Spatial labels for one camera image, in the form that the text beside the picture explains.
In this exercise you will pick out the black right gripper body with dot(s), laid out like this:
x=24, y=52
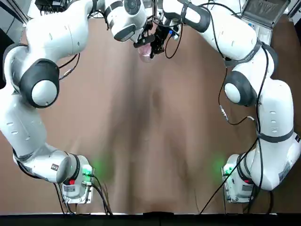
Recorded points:
x=160, y=35

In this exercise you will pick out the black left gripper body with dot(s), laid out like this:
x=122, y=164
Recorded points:
x=147, y=35

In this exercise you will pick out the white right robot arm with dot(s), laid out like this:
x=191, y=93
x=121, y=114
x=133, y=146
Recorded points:
x=277, y=131

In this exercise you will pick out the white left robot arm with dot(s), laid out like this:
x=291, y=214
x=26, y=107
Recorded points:
x=23, y=131

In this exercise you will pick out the black electronics box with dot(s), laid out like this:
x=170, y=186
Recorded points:
x=47, y=4

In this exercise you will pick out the blue and white packet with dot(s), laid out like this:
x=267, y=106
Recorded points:
x=250, y=24

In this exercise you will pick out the open silver aluminium case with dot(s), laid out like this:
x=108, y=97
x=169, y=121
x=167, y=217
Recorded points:
x=265, y=14

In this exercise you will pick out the aluminium camera post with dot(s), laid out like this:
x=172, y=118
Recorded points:
x=155, y=7

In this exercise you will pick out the aluminium frame rail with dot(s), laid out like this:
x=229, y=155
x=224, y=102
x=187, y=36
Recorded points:
x=295, y=8

